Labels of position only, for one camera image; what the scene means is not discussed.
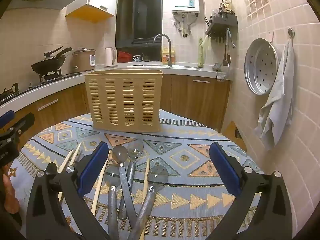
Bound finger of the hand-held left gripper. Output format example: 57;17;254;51
9;112;35;137
0;110;15;127

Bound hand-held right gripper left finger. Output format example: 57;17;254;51
26;141;110;240

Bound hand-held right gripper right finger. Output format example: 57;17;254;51
209;142;293;240

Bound wooden chopstick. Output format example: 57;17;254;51
67;142;82;167
90;150;112;216
139;157;150;240
57;150;74;203

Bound metal spoon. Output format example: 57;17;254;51
111;145;138;228
118;140;145;220
127;165;169;240
104;164;123;240

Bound beige slotted plastic basket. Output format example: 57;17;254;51
84;69;164;133

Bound person's left hand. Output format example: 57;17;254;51
2;166;21;214

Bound gas stove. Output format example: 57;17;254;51
0;71;83;105

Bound blue patterned tablecloth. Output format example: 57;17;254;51
10;109;265;240

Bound black wok with lid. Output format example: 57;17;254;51
31;46;73;75

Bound wooden base cabinet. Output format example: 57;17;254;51
0;74;232;150

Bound rice cooker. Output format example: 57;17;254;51
72;48;97;73

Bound grey towel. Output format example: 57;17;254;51
254;40;295;150

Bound white electric kettle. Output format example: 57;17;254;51
104;46;118;68

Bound perforated metal steamer tray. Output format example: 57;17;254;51
244;38;282;95

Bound hanging spatula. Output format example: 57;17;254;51
222;30;232;67

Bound red basin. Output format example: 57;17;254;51
117;51;132;63

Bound pale rubber glove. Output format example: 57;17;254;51
197;36;212;67

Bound kitchen sink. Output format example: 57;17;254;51
126;64;203;70

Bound metal faucet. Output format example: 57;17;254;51
153;34;173;67

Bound hanging metal tongs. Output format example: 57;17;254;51
226;29;236;49

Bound water heater pipes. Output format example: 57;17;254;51
174;12;199;38

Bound dark window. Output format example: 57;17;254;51
115;0;163;63

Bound row of condiment bottles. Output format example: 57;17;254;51
210;0;235;19

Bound black wall shelf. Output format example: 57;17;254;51
205;16;238;37

